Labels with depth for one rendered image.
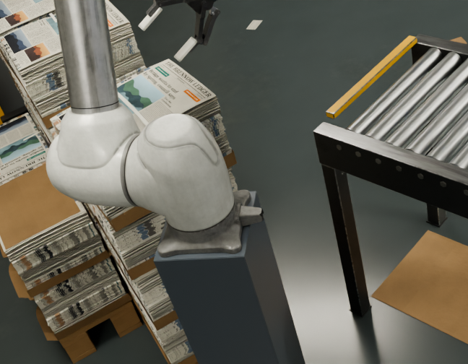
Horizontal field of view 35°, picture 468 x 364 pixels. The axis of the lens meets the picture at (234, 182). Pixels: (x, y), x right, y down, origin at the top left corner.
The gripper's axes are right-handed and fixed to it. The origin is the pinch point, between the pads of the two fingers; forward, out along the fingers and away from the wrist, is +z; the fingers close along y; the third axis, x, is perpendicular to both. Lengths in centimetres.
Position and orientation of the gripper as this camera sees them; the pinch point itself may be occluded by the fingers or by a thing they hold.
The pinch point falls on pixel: (162, 40)
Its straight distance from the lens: 193.1
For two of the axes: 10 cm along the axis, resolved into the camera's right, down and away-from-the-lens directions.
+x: -4.5, -4.9, 7.4
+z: -6.6, 7.4, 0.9
